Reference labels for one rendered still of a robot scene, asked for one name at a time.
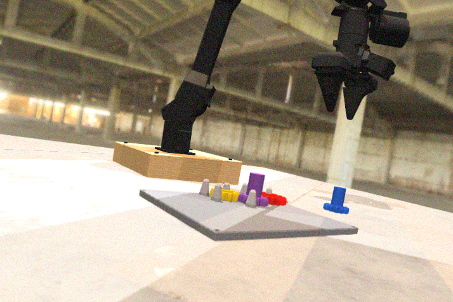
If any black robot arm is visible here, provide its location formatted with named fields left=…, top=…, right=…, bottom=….
left=155, top=0, right=410, bottom=155

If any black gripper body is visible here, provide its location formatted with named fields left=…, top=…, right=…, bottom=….
left=311, top=33, right=378, bottom=91

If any yellow gear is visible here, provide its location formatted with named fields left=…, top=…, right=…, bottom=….
left=209, top=188, right=240, bottom=202

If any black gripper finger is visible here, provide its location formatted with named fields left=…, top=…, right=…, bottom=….
left=314, top=70, right=350, bottom=112
left=343, top=87, right=373, bottom=120

